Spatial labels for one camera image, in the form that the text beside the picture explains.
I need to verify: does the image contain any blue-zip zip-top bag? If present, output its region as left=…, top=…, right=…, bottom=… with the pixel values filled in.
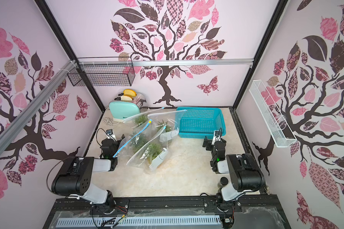
left=113, top=119, right=153, bottom=157

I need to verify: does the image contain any yellow pineapple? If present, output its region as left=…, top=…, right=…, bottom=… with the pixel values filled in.
left=148, top=143, right=168, bottom=171

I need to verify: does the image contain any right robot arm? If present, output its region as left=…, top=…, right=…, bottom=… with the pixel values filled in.
left=203, top=136, right=266, bottom=212

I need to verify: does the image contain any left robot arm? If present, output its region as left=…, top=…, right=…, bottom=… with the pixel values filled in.
left=47, top=138, right=121, bottom=214

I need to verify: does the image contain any dark lidded spice jar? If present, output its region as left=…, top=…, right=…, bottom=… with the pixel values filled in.
left=217, top=177, right=229, bottom=189

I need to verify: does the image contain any teal plastic basket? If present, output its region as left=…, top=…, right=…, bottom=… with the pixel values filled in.
left=177, top=107, right=226, bottom=139

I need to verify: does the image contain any mint green toaster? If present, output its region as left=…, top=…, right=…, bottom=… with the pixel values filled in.
left=109, top=101, right=140, bottom=122

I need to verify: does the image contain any yellow bread slice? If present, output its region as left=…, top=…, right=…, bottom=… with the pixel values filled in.
left=123, top=89, right=137, bottom=97

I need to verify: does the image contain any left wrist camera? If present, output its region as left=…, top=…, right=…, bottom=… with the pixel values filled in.
left=106, top=129, right=114, bottom=136

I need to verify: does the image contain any clear acrylic wall shelf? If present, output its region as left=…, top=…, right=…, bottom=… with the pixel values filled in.
left=249, top=80, right=297, bottom=148

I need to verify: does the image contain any black wire wall basket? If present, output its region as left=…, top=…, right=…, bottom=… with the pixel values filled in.
left=67, top=56, right=136, bottom=86

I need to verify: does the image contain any white slotted cable duct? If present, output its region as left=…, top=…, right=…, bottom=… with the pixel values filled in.
left=53, top=215, right=221, bottom=229

